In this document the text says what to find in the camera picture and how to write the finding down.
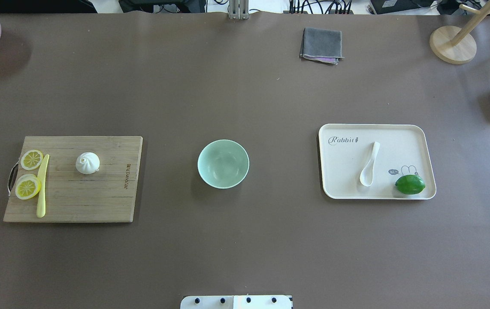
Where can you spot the white ceramic spoon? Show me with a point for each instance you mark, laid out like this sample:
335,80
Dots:
366,176

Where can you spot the white steamed bun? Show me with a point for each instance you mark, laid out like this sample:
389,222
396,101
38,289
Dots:
87,163

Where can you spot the mint green bowl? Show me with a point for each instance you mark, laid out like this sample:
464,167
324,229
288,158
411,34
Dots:
223,164

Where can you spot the cream rabbit tray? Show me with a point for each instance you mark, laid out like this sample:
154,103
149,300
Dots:
345,148

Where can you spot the grey folded cloth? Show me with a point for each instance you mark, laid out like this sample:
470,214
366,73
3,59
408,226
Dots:
321,45

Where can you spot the wooden cutting board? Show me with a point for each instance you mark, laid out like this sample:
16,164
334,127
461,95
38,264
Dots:
107,195

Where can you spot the green lime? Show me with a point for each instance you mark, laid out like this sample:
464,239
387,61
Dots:
411,184

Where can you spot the yellow plastic knife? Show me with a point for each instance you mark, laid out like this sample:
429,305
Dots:
41,175

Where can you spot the upper lemon slice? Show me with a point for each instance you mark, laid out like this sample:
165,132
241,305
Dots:
31,159

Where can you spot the lemon slice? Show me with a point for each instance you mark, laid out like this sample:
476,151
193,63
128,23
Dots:
31,159
27,186

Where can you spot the lower lemon slice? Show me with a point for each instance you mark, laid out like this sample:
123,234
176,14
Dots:
27,186

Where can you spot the wooden mug tree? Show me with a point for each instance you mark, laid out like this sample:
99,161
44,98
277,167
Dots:
455,45

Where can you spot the aluminium frame post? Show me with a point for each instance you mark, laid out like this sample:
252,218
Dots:
239,9

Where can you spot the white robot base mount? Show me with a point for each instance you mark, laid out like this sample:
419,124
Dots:
268,301

